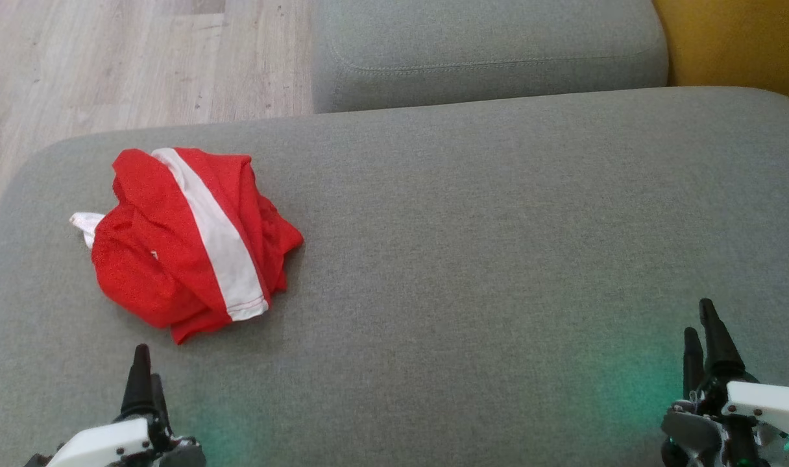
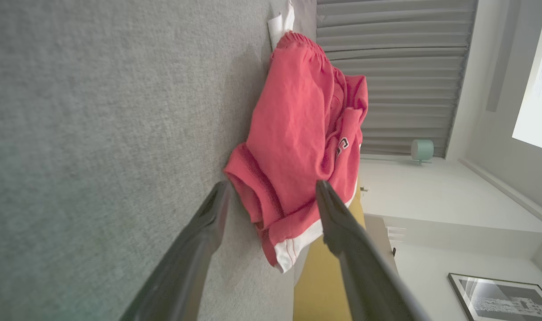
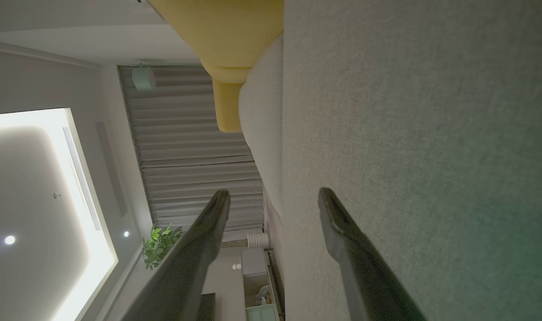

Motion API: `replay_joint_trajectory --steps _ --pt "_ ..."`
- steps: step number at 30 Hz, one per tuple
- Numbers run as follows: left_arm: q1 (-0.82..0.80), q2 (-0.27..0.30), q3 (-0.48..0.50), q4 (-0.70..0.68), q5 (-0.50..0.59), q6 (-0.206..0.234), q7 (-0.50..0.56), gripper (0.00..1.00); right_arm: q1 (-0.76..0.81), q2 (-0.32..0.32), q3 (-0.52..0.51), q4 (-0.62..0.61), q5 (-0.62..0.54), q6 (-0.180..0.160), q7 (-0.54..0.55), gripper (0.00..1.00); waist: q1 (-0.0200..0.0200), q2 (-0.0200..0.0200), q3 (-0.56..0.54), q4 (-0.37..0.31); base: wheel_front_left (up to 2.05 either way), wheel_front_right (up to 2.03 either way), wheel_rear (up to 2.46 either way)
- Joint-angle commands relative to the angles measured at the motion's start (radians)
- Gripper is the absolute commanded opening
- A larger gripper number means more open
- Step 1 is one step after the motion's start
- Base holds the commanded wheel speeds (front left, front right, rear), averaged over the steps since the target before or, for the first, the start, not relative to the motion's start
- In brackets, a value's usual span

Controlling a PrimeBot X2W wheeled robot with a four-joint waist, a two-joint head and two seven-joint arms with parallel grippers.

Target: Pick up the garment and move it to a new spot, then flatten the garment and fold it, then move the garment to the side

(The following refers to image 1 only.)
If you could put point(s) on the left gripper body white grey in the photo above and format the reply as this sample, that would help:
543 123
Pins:
102 444

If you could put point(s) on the yellow sofa back cushion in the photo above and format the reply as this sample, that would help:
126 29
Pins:
738 39

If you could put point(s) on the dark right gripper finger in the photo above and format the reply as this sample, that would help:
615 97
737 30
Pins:
693 363
719 350

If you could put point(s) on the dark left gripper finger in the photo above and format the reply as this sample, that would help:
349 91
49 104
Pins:
139 389
161 408

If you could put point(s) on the red shorts with white trim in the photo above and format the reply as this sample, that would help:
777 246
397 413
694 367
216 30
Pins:
213 233

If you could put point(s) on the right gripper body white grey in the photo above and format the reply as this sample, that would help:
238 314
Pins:
758 402

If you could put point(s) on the red jersey with white sleeves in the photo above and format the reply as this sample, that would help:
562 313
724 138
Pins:
135 285

